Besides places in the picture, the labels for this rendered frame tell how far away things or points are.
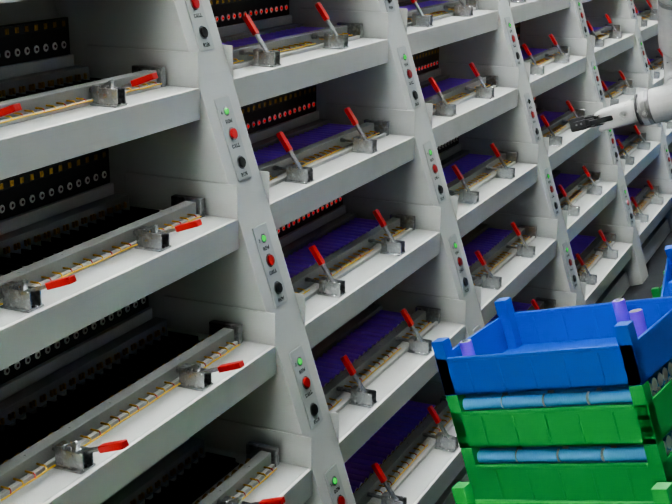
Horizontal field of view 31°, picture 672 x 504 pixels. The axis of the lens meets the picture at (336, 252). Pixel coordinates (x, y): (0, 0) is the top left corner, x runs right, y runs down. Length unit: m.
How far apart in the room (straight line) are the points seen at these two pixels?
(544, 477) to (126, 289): 0.62
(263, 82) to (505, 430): 0.65
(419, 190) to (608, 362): 0.90
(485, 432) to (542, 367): 0.15
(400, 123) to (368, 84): 0.10
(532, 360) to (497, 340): 0.22
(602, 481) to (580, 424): 0.08
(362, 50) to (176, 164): 0.59
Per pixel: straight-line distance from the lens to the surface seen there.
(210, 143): 1.74
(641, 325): 1.64
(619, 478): 1.63
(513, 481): 1.72
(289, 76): 1.98
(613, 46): 4.04
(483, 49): 3.03
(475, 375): 1.67
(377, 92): 2.38
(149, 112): 1.63
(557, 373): 1.61
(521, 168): 2.98
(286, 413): 1.80
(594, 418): 1.61
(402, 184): 2.39
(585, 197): 3.51
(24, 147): 1.42
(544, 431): 1.65
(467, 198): 2.61
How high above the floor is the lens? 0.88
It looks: 8 degrees down
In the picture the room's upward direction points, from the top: 16 degrees counter-clockwise
